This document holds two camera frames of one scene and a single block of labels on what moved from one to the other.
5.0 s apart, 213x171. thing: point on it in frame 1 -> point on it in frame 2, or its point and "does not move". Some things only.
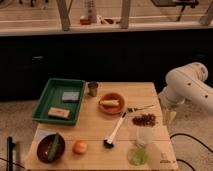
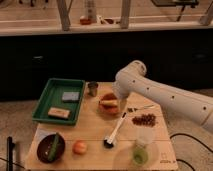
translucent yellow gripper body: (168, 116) -> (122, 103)
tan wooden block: (59, 112) does not move
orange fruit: (80, 147) does not move
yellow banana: (109, 102) does not move
